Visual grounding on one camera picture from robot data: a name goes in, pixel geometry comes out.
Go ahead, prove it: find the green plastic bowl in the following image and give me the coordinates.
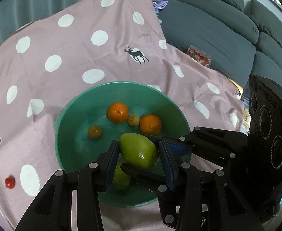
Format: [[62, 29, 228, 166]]
[[54, 81, 192, 209]]

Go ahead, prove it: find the small red tomato far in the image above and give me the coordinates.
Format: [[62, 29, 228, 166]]
[[4, 176, 16, 189]]

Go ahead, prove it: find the green mango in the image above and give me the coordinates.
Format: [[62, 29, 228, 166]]
[[112, 163, 131, 190], [119, 133, 159, 171]]

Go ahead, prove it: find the snack packet on sofa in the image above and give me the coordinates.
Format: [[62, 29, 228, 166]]
[[186, 45, 212, 67]]

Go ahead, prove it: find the orange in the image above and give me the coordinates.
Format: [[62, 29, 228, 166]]
[[139, 114, 162, 136], [107, 102, 129, 124]]

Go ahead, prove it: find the small yellow fruit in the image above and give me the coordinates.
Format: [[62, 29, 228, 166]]
[[127, 114, 140, 127], [87, 125, 103, 139]]

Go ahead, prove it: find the grey sofa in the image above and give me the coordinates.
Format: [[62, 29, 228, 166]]
[[158, 0, 282, 95]]

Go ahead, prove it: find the pink polka dot tablecloth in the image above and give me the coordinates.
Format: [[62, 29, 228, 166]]
[[0, 0, 243, 230]]

